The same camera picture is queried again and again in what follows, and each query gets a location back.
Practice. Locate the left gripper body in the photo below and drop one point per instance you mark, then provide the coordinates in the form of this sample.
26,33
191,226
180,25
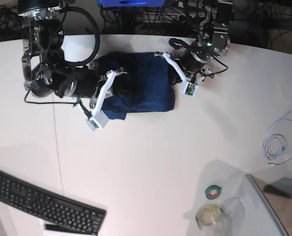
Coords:
192,64

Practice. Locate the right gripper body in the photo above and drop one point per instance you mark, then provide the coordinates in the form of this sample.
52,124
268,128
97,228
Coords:
82,82

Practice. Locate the dark blue t-shirt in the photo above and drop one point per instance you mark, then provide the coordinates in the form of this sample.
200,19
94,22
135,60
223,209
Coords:
154,93

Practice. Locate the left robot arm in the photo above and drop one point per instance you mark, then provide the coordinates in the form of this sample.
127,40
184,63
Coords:
211,22

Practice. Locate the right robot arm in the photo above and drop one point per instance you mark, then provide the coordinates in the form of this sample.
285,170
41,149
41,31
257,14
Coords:
45,68

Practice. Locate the blue box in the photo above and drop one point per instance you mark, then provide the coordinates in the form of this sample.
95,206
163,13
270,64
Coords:
131,3

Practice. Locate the green electrical tape roll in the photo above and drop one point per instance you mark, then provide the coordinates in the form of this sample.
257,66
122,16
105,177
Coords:
213,192

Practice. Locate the black computer keyboard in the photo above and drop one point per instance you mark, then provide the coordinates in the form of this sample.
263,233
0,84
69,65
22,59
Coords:
61,211

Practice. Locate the clear glass jar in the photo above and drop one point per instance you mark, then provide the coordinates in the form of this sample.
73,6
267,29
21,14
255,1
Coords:
210,221

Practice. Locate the glass panel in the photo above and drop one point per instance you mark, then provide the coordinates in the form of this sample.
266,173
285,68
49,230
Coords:
278,196

